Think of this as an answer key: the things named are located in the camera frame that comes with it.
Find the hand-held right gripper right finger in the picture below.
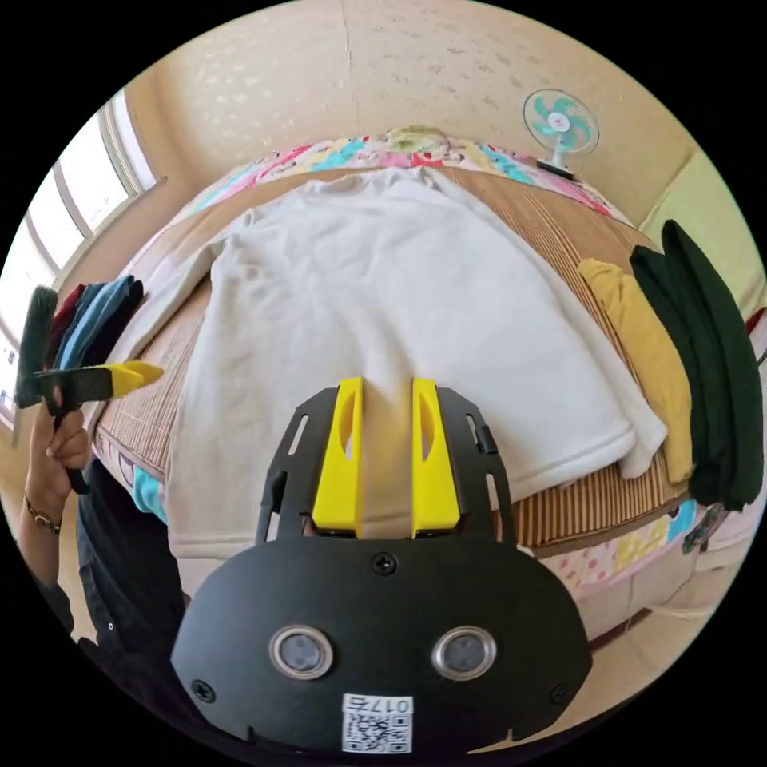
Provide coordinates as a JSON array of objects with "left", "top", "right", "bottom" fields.
[{"left": 411, "top": 377, "right": 463, "bottom": 538}]

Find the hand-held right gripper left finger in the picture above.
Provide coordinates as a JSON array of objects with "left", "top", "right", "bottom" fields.
[{"left": 311, "top": 376, "right": 365, "bottom": 538}]

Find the person's left forearm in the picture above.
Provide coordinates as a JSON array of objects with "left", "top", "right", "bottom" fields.
[{"left": 16, "top": 455, "right": 79, "bottom": 590}]

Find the white long sleeve shirt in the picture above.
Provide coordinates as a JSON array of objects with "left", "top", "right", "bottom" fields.
[{"left": 110, "top": 166, "right": 670, "bottom": 562}]

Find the person's left hand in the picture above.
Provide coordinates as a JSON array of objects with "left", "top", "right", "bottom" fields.
[{"left": 42, "top": 386, "right": 92, "bottom": 475}]

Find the pile of clothes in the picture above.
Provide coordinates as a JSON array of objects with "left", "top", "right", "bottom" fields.
[
  {"left": 46, "top": 274, "right": 146, "bottom": 377},
  {"left": 578, "top": 219, "right": 765, "bottom": 514}
]

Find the window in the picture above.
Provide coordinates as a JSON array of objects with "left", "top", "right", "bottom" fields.
[{"left": 0, "top": 89, "right": 161, "bottom": 434}]

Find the person's body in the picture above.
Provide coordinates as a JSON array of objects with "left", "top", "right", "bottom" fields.
[{"left": 35, "top": 458, "right": 208, "bottom": 747}]

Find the bed with woven mat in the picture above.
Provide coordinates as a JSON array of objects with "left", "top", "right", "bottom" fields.
[{"left": 88, "top": 133, "right": 767, "bottom": 639}]

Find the floral pillow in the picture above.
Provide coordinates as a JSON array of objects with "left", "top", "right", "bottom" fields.
[{"left": 383, "top": 124, "right": 451, "bottom": 159}]

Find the teal table fan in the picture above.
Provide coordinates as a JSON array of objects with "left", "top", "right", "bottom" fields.
[{"left": 522, "top": 88, "right": 601, "bottom": 182}]

